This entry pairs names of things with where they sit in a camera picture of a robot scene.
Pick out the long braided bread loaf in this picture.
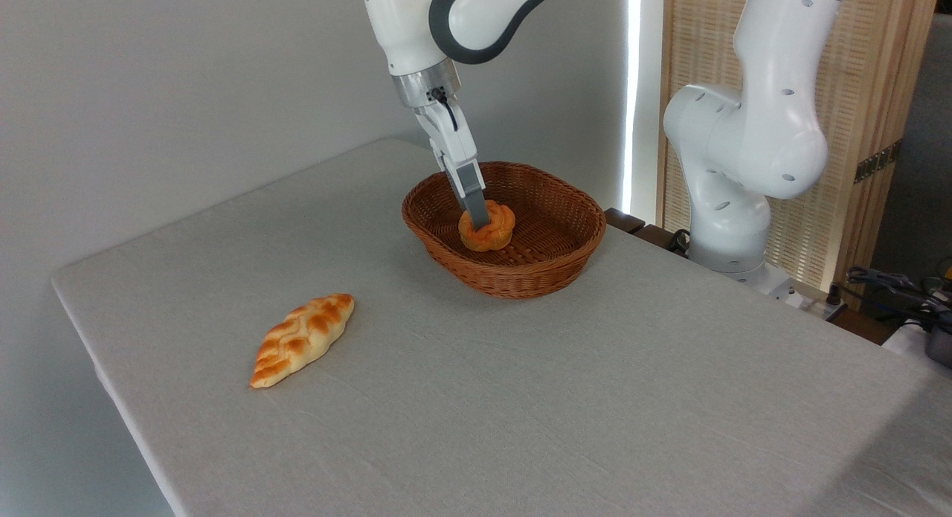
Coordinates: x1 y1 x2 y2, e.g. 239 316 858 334
250 293 356 389

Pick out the grey tablecloth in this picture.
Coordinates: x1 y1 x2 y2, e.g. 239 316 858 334
51 138 952 517

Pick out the metal screen hinge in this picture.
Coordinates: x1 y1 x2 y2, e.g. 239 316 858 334
854 141 903 184

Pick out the black cable bundle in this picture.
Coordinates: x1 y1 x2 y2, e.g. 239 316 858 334
846 266 952 333

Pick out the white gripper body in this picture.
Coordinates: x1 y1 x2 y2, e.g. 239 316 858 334
413 99 480 177

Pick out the wooden slatted folding screen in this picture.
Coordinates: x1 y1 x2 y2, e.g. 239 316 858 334
657 0 942 311

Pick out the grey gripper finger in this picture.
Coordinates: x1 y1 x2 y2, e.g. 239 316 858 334
445 161 491 231

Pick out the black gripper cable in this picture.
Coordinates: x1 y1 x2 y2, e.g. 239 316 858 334
430 86 459 132

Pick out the round orange bread bun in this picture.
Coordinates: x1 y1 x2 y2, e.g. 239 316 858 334
458 200 516 252

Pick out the brown wicker basket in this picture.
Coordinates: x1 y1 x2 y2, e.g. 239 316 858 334
402 161 607 300

